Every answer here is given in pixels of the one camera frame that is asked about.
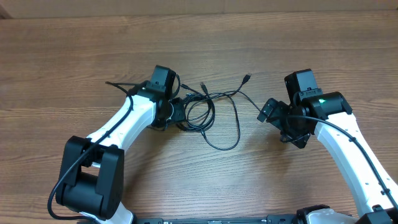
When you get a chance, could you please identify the black short USB cable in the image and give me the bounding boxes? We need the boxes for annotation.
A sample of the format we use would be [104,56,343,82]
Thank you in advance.
[198,81,242,152]

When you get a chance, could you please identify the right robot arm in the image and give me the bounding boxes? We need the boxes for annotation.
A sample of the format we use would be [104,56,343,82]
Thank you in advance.
[257,69,397,223]

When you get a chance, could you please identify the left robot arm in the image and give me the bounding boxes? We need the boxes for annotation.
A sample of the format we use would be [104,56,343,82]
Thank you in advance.
[47,65,185,224]

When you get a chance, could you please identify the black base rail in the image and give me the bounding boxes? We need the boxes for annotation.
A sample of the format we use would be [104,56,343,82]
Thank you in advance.
[133,203,354,224]

